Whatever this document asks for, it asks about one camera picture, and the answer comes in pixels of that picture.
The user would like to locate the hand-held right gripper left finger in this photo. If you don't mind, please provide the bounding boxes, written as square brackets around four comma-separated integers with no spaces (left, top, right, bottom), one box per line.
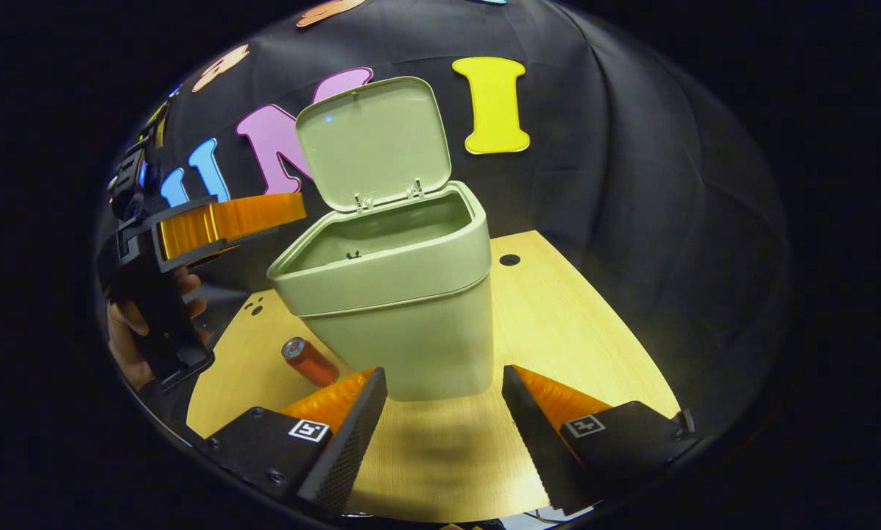
[194,367,389,516]

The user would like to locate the wooden desktop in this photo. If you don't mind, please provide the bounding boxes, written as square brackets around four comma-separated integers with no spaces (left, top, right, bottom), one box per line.
[186,230,682,523]

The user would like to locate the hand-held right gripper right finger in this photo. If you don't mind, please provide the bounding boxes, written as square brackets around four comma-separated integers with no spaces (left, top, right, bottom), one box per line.
[500,364,700,516]

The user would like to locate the green desktop garbage bin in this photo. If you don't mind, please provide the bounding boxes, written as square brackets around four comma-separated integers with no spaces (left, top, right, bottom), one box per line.
[267,76,494,402]

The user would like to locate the red pop can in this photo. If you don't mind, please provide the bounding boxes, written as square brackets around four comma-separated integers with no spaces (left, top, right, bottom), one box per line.
[282,337,340,389]

